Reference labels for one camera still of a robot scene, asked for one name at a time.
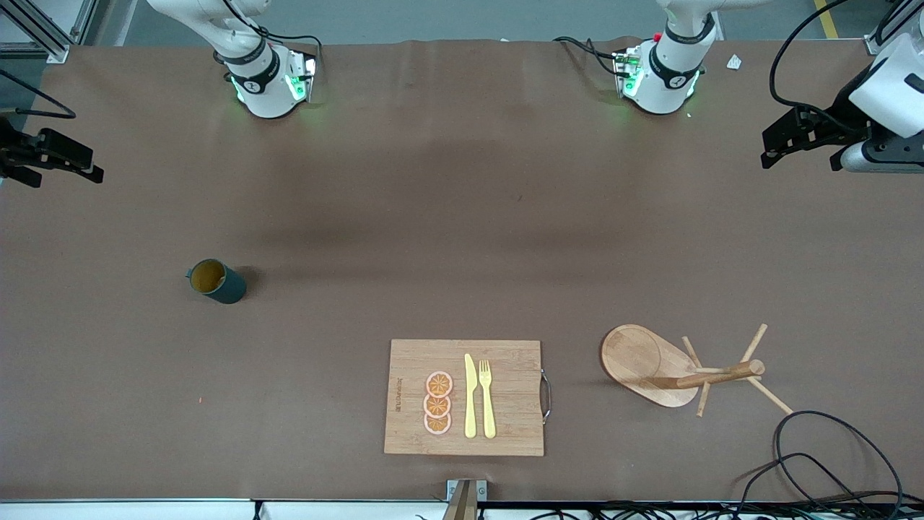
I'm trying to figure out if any dark green cup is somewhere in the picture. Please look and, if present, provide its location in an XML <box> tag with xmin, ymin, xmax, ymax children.
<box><xmin>186</xmin><ymin>259</ymin><xmax>248</xmax><ymax>305</ymax></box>

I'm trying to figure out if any wooden mug rack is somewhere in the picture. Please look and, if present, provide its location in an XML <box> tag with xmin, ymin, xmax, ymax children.
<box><xmin>600</xmin><ymin>323</ymin><xmax>794</xmax><ymax>418</ymax></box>

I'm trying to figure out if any yellow plastic fork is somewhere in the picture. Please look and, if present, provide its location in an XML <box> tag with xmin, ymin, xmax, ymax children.
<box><xmin>479</xmin><ymin>360</ymin><xmax>497</xmax><ymax>440</ymax></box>

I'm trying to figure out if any yellow plastic knife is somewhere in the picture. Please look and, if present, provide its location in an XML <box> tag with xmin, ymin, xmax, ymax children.
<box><xmin>464</xmin><ymin>353</ymin><xmax>478</xmax><ymax>439</ymax></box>

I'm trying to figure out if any aluminium frame profile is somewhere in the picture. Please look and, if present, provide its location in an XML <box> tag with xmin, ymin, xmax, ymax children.
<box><xmin>865</xmin><ymin>0</ymin><xmax>924</xmax><ymax>56</ymax></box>
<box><xmin>0</xmin><ymin>0</ymin><xmax>96</xmax><ymax>64</ymax></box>

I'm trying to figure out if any black loose cable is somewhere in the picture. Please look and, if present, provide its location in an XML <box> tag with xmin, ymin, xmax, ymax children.
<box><xmin>505</xmin><ymin>493</ymin><xmax>924</xmax><ymax>520</ymax></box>
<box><xmin>774</xmin><ymin>410</ymin><xmax>905</xmax><ymax>517</ymax></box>
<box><xmin>735</xmin><ymin>453</ymin><xmax>871</xmax><ymax>518</ymax></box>

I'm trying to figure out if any bamboo cutting board with handle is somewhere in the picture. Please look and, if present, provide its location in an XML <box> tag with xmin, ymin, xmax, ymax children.
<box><xmin>383</xmin><ymin>339</ymin><xmax>552</xmax><ymax>457</ymax></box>

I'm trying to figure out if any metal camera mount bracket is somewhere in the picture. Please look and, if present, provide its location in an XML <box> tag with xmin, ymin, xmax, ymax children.
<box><xmin>446</xmin><ymin>480</ymin><xmax>488</xmax><ymax>520</ymax></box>

